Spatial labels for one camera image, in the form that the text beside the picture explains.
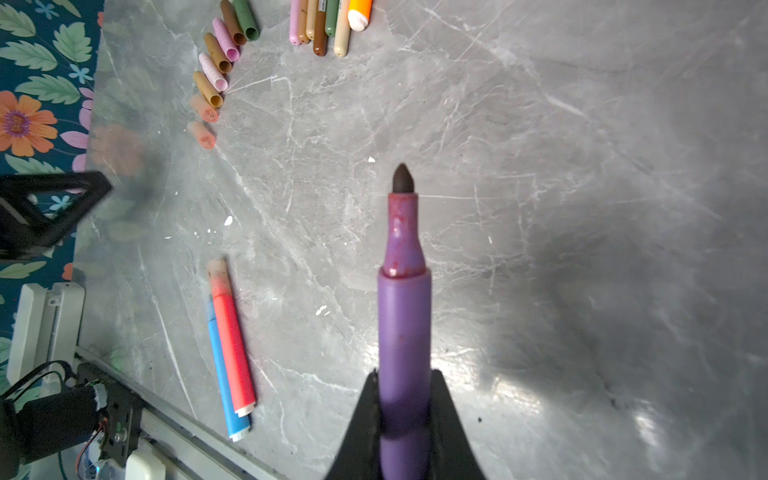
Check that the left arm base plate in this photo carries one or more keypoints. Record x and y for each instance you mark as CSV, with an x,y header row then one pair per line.
x,y
119,411

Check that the white remote control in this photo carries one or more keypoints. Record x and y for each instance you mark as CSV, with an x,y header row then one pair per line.
x,y
144,465

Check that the orange pen brown cap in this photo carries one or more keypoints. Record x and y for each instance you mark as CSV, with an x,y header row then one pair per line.
x,y
302,22

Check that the beige marker pen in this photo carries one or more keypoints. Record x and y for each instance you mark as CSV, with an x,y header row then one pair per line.
x,y
342,29

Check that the brown pen tan cap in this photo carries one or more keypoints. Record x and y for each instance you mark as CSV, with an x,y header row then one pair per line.
x,y
320,35

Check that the translucent highlighter cap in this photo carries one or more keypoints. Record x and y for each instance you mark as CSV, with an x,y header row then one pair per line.
x,y
205,111

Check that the white power adapter box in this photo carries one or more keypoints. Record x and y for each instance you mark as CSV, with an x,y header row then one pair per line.
x,y
47,327

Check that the beige pen cap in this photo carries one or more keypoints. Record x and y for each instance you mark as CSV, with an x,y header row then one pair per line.
x,y
207,90

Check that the pink marker pen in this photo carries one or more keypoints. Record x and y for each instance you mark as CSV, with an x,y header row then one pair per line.
x,y
242,390

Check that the purple marker pen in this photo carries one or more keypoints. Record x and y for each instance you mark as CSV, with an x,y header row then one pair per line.
x,y
404,323

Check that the blue marker pen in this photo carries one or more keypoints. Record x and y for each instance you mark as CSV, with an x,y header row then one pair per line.
x,y
237,427

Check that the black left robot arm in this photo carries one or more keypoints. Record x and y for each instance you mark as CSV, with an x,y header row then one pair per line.
x,y
54,423

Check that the translucent purple marker cap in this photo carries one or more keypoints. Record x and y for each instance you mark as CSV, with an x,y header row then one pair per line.
x,y
202,134

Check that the pale pink pen cap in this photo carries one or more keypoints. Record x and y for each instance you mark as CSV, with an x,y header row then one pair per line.
x,y
212,73

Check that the tan pen lilac cap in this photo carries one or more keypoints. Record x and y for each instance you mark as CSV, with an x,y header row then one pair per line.
x,y
311,14

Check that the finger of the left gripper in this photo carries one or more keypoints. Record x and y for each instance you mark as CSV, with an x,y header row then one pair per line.
x,y
42,210

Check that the orange highlighter pen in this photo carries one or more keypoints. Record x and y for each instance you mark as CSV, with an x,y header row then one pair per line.
x,y
359,14

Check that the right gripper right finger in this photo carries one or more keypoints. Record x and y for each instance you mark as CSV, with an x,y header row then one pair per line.
x,y
451,456

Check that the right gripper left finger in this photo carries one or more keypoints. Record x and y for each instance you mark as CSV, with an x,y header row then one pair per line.
x,y
358,457

